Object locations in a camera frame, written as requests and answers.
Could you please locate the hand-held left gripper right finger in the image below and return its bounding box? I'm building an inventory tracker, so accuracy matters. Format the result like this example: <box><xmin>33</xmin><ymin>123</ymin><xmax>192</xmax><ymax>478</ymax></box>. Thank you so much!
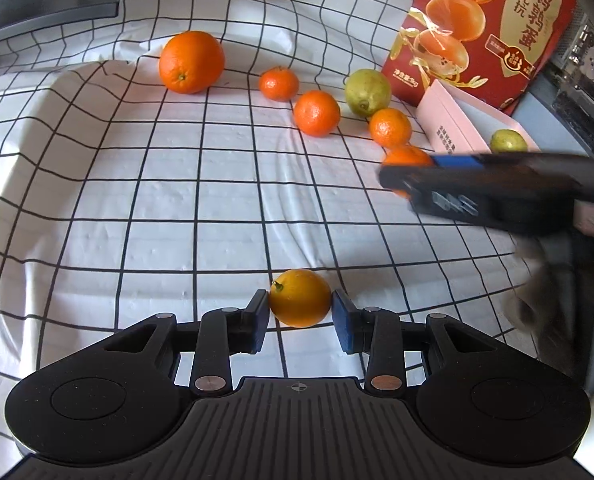
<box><xmin>331</xmin><ymin>290</ymin><xmax>498</xmax><ymax>393</ymax></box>

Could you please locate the white black-grid cloth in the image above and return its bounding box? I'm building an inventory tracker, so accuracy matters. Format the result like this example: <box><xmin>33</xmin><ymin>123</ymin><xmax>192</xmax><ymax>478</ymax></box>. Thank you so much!
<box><xmin>0</xmin><ymin>0</ymin><xmax>592</xmax><ymax>480</ymax></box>

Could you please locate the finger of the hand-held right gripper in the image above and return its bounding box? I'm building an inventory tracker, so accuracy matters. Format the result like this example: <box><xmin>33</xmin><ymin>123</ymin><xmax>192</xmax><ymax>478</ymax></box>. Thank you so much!
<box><xmin>433</xmin><ymin>154</ymin><xmax>594</xmax><ymax>179</ymax></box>
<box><xmin>379</xmin><ymin>164</ymin><xmax>574</xmax><ymax>235</ymax></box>

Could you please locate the red printed bag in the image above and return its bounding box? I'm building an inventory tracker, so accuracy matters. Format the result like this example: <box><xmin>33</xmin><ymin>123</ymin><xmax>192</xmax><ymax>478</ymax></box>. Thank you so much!
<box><xmin>381</xmin><ymin>0</ymin><xmax>578</xmax><ymax>117</ymax></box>

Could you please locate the large orange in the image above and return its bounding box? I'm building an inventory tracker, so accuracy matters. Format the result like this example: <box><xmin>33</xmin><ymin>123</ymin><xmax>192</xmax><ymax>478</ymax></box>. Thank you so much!
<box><xmin>158</xmin><ymin>31</ymin><xmax>226</xmax><ymax>95</ymax></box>

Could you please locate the small orange tangerine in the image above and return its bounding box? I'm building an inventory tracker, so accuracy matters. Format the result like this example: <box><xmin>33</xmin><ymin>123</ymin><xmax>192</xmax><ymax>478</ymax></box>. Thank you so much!
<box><xmin>381</xmin><ymin>144</ymin><xmax>434</xmax><ymax>198</ymax></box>
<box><xmin>259</xmin><ymin>66</ymin><xmax>299</xmax><ymax>103</ymax></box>
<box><xmin>293</xmin><ymin>90</ymin><xmax>341</xmax><ymax>138</ymax></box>
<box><xmin>368</xmin><ymin>108</ymin><xmax>413</xmax><ymax>149</ymax></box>

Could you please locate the small green lemon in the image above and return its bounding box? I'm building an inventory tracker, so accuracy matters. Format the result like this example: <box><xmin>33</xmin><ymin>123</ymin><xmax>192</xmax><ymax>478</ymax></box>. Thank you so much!
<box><xmin>489</xmin><ymin>129</ymin><xmax>528</xmax><ymax>154</ymax></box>

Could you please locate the large green lemon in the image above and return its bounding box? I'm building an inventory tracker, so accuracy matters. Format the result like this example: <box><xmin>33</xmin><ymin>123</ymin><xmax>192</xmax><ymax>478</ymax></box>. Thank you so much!
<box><xmin>345</xmin><ymin>69</ymin><xmax>392</xmax><ymax>118</ymax></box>

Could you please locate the pink cardboard box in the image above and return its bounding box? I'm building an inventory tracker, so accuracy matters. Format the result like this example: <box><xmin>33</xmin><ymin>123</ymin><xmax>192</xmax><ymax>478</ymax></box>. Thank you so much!
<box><xmin>417</xmin><ymin>80</ymin><xmax>540</xmax><ymax>161</ymax></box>

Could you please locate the yellow-orange citrus fruit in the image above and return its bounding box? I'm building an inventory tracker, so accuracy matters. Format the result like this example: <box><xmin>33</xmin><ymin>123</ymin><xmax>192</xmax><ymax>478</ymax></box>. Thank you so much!
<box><xmin>268</xmin><ymin>269</ymin><xmax>333</xmax><ymax>329</ymax></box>

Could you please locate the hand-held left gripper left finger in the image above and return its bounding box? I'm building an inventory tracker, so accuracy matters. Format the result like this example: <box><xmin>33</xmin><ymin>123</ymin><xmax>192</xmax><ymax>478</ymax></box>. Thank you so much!
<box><xmin>97</xmin><ymin>289</ymin><xmax>271</xmax><ymax>395</ymax></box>

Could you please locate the silver metal device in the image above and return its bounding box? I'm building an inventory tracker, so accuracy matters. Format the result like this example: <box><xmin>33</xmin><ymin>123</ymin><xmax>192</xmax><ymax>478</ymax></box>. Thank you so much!
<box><xmin>547</xmin><ymin>0</ymin><xmax>594</xmax><ymax>158</ymax></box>

